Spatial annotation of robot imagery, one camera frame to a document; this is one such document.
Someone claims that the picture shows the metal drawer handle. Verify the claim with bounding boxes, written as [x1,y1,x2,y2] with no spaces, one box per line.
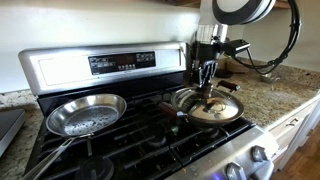
[285,117,300,128]

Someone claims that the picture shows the glass lid with dark knob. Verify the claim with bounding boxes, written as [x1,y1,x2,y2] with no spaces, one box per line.
[170,82,244,125]

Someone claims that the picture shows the perforated steel utensil holder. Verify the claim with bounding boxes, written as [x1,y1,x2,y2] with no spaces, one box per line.
[185,58,215,89]

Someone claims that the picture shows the stainless steel gas range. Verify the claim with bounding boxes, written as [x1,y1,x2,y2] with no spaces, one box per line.
[18,41,280,180]

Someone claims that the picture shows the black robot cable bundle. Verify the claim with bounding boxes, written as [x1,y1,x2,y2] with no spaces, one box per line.
[232,0,303,76]

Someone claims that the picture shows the stainless steel frying pan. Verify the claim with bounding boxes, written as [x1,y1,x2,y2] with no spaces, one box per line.
[21,93,128,180]

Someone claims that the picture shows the black round burner cap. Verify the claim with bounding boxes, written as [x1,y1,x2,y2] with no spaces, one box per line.
[75,156,115,180]

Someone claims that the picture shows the black cast iron grate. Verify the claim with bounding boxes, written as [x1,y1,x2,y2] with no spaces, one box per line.
[24,99,183,180]
[126,89,256,168]

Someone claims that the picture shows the white cabinet drawer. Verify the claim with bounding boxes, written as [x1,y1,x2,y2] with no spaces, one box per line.
[267,99,320,172]

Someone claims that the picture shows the grey stove knob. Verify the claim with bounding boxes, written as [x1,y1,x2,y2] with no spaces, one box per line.
[251,145,270,164]
[226,161,248,180]

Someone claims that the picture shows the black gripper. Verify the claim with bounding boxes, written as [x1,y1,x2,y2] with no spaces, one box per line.
[191,40,224,89]

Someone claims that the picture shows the stack of wooden plates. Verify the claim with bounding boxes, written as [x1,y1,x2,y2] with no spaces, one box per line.
[218,56,255,75]

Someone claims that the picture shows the small dark bowl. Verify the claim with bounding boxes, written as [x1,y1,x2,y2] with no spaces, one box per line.
[213,68,234,79]

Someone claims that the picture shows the silver flat appliance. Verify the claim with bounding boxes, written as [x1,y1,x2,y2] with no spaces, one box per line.
[0,108,26,158]

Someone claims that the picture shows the dark frying pan wooden handles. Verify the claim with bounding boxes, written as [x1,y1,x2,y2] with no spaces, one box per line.
[158,79,245,130]

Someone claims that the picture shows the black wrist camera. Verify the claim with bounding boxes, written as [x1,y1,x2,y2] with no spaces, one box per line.
[223,38,252,57]

